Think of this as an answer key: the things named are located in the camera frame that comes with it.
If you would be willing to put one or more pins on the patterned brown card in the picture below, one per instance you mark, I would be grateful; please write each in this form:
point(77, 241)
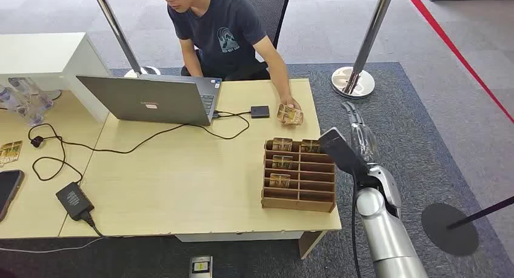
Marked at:
point(310, 146)
point(282, 144)
point(279, 180)
point(10, 152)
point(282, 162)

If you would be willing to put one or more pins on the person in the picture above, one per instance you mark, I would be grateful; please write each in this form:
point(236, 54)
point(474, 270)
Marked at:
point(225, 31)

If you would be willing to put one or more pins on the clear plastic water bottle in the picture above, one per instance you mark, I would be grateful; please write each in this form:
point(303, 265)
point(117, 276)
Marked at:
point(20, 107)
point(34, 93)

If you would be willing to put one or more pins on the wooden slotted card holder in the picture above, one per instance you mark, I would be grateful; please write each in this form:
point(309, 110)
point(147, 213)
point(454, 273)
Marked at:
point(299, 204)

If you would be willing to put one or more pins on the stack of patterned cards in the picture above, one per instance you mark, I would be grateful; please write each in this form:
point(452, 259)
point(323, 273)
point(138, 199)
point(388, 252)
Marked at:
point(290, 116)

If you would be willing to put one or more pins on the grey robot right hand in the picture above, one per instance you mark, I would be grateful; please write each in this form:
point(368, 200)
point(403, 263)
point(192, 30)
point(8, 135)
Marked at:
point(363, 141)

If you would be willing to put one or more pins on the black office chair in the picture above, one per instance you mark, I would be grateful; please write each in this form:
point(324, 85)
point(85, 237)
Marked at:
point(265, 7)

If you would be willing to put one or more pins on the red barrier belt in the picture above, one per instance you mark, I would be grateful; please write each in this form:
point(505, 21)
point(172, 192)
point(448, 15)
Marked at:
point(449, 43)

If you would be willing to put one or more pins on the black stanchion post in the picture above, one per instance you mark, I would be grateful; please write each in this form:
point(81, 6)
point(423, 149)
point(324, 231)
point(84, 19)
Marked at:
point(449, 230)

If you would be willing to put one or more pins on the dark grey rug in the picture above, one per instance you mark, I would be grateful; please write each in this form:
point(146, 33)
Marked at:
point(405, 119)

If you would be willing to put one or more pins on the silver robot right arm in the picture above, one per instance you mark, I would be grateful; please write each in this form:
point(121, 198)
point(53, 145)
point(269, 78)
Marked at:
point(385, 232)

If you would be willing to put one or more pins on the person's left hand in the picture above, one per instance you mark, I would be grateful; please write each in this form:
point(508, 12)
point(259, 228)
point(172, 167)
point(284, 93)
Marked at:
point(291, 102)

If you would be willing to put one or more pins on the small black external drive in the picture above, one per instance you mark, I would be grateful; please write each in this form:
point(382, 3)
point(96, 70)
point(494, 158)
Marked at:
point(260, 111)

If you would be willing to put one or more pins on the small grey floor device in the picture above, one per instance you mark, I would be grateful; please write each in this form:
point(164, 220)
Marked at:
point(200, 267)

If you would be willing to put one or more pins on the black power adapter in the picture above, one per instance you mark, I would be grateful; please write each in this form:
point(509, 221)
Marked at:
point(74, 200)

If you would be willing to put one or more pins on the white cabinet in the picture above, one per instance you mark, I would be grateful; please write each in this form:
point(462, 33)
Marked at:
point(40, 53)

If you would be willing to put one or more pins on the black smartphone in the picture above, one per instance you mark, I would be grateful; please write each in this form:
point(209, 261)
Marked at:
point(7, 192)

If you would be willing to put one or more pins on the chrome stanchion post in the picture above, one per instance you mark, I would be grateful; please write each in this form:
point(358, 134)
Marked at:
point(116, 29)
point(371, 31)

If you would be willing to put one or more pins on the person's right forearm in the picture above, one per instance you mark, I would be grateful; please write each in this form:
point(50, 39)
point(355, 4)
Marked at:
point(194, 65)

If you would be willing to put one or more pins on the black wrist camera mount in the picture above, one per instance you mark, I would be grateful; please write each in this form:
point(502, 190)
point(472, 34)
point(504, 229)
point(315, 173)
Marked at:
point(339, 152)

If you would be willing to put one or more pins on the grey laptop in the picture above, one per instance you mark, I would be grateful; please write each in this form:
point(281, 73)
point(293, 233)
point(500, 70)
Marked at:
point(148, 101)

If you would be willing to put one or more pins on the person's left forearm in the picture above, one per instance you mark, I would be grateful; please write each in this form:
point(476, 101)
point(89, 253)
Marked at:
point(280, 75)

